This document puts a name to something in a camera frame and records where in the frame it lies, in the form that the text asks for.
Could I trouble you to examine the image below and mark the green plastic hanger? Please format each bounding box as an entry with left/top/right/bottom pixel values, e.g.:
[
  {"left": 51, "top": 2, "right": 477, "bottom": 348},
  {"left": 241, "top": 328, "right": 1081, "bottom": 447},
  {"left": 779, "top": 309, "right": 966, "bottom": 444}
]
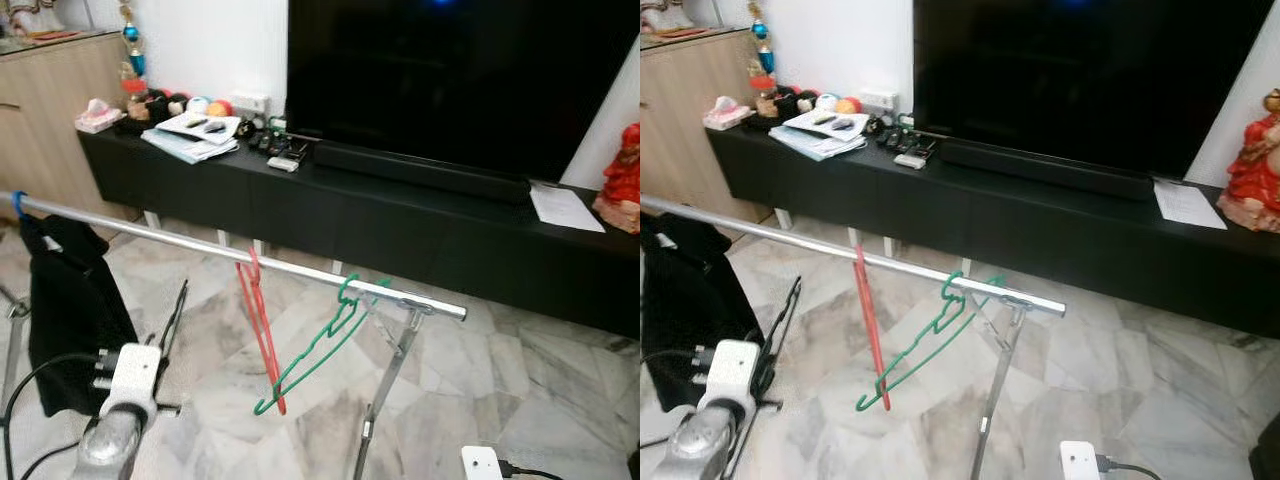
[
  {"left": 855, "top": 270, "right": 1004, "bottom": 413},
  {"left": 252, "top": 273, "right": 393, "bottom": 416}
]

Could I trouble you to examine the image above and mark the silver metal clothes rack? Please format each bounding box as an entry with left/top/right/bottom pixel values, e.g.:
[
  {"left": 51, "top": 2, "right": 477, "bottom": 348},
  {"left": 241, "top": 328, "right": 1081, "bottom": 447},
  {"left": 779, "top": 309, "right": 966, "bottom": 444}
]
[
  {"left": 0, "top": 190, "right": 469, "bottom": 480},
  {"left": 640, "top": 193, "right": 1068, "bottom": 480}
]

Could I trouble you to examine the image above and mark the black flat screen television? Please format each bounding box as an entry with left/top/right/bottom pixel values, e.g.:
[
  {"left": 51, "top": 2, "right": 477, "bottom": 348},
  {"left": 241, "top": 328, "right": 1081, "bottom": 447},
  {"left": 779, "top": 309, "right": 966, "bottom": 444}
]
[
  {"left": 912, "top": 0, "right": 1276, "bottom": 182},
  {"left": 285, "top": 0, "right": 641, "bottom": 187}
]

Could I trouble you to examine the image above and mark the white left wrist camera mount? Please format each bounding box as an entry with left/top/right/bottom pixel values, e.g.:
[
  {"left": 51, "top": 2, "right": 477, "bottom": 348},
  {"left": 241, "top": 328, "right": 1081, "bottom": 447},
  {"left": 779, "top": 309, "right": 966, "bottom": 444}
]
[
  {"left": 98, "top": 342, "right": 164, "bottom": 421},
  {"left": 697, "top": 340, "right": 759, "bottom": 419}
]

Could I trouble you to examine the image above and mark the small red brown figurine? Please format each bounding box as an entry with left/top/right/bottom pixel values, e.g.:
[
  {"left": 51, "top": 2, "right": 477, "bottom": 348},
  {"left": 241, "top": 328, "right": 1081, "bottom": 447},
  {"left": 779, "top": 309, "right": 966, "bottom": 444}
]
[
  {"left": 118, "top": 78, "right": 151, "bottom": 123},
  {"left": 750, "top": 72, "right": 781, "bottom": 119}
]

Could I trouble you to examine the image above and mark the pink tissue box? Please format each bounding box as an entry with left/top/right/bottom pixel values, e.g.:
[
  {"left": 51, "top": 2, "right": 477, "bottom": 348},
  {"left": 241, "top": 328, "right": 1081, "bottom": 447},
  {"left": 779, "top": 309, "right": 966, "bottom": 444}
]
[
  {"left": 702, "top": 95, "right": 753, "bottom": 132},
  {"left": 75, "top": 97, "right": 126, "bottom": 135}
]

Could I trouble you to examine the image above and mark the black television console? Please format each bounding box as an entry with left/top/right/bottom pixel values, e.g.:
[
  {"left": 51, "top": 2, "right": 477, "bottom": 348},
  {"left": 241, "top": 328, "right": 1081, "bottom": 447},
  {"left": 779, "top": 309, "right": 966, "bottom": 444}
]
[
  {"left": 78, "top": 125, "right": 641, "bottom": 341},
  {"left": 705, "top": 125, "right": 1280, "bottom": 339}
]

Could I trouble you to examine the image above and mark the black shirt with white label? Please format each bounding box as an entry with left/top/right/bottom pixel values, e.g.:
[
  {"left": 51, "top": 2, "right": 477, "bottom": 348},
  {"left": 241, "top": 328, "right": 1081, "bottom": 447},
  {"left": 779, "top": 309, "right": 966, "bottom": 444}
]
[
  {"left": 18, "top": 213, "right": 141, "bottom": 418},
  {"left": 640, "top": 213, "right": 769, "bottom": 413}
]

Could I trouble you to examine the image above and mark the hanging blue ball ornament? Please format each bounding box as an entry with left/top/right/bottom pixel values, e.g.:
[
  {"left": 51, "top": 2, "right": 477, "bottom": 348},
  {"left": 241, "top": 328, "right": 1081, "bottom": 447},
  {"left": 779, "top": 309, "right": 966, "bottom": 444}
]
[
  {"left": 118, "top": 0, "right": 149, "bottom": 81},
  {"left": 745, "top": 0, "right": 776, "bottom": 77}
]

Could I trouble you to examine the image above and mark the white paper sheet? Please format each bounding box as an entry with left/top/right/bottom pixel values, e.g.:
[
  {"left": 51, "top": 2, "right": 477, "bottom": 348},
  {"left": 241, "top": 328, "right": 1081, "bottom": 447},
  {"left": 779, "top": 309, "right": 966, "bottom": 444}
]
[
  {"left": 527, "top": 181, "right": 607, "bottom": 234},
  {"left": 1153, "top": 178, "right": 1229, "bottom": 231}
]

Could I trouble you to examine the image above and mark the light wooden cabinet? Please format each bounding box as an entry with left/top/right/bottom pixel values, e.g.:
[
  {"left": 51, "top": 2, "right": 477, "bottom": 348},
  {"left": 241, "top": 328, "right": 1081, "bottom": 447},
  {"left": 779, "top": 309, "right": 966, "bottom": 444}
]
[
  {"left": 640, "top": 28, "right": 766, "bottom": 223},
  {"left": 0, "top": 30, "right": 139, "bottom": 223}
]

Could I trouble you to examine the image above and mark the red plastic hanger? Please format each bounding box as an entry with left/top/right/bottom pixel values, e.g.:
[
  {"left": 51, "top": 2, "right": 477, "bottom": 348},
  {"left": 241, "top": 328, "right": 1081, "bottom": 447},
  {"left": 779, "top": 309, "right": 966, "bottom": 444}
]
[
  {"left": 852, "top": 245, "right": 893, "bottom": 411},
  {"left": 235, "top": 245, "right": 288, "bottom": 416}
]

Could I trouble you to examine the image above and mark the black wire hanger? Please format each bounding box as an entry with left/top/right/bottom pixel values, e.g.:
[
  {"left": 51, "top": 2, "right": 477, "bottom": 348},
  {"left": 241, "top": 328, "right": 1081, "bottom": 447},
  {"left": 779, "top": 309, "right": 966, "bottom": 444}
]
[
  {"left": 158, "top": 278, "right": 191, "bottom": 411},
  {"left": 755, "top": 276, "right": 804, "bottom": 401}
]

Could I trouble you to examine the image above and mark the red laughing Buddha statue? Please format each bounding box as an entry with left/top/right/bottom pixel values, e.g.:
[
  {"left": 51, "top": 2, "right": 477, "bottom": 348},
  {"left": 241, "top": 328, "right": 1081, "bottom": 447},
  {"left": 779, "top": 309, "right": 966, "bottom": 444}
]
[
  {"left": 593, "top": 122, "right": 641, "bottom": 236},
  {"left": 1217, "top": 88, "right": 1280, "bottom": 234}
]

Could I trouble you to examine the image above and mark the black soundbar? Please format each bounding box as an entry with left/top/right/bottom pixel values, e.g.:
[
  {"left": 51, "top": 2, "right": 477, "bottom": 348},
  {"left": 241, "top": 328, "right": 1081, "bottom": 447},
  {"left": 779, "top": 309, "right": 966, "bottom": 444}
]
[
  {"left": 938, "top": 138, "right": 1156, "bottom": 201},
  {"left": 312, "top": 140, "right": 533, "bottom": 206}
]

